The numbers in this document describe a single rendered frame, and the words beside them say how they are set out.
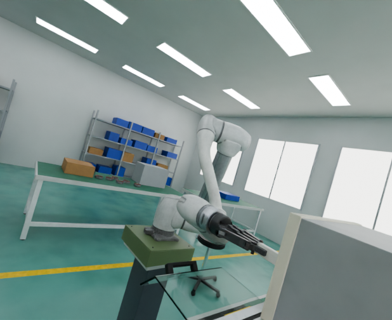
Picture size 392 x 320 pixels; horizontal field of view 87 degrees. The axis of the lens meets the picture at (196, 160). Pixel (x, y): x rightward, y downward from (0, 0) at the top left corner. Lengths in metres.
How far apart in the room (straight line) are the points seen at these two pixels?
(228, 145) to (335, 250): 0.88
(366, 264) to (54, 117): 6.85
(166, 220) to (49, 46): 6.31
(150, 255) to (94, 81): 6.31
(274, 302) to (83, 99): 6.84
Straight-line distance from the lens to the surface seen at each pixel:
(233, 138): 1.19
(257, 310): 0.52
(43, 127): 6.92
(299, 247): 0.44
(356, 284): 0.42
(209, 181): 0.99
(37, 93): 6.94
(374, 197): 5.33
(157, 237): 1.38
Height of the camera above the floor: 1.36
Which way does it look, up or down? 1 degrees up
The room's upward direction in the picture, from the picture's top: 16 degrees clockwise
